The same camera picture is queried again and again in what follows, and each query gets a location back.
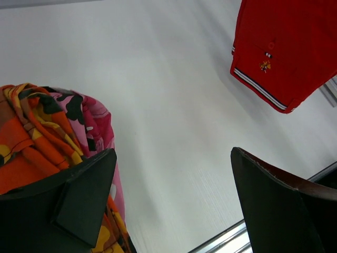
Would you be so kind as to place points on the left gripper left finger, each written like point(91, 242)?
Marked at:
point(61, 213)

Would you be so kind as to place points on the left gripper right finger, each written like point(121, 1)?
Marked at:
point(284, 212)

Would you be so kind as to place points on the red trousers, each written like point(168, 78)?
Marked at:
point(285, 50)

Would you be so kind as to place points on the orange camouflage garment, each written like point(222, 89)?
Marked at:
point(37, 141)

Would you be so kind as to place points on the pink camouflage garment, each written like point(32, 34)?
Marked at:
point(89, 119)

